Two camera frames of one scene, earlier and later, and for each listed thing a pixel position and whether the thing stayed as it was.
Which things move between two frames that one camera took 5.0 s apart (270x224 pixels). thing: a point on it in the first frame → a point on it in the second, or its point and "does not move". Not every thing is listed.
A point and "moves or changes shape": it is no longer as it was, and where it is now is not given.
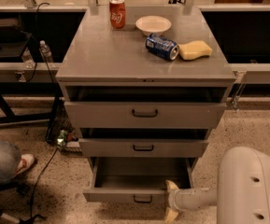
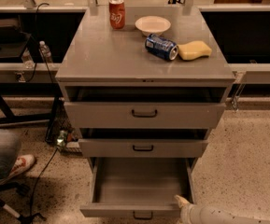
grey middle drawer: x=139 y=147 does not move
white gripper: x=176 y=200 → x=192 y=212
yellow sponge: x=194 y=49 does not move
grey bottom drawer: x=137 y=179 moves or changes shape
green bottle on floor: x=62 y=138 does not move
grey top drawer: x=101 y=114 does not move
